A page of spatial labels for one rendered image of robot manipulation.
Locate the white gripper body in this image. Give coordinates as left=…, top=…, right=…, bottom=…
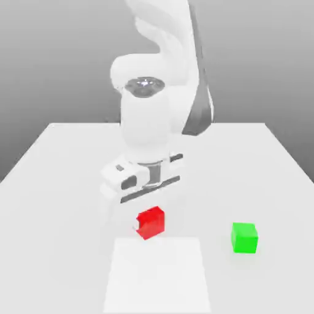
left=109, top=171, right=185, bottom=220

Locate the small red cube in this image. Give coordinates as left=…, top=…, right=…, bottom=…
left=135, top=205, right=166, bottom=240

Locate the small green cube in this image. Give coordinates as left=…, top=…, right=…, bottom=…
left=231, top=222, right=259, bottom=254

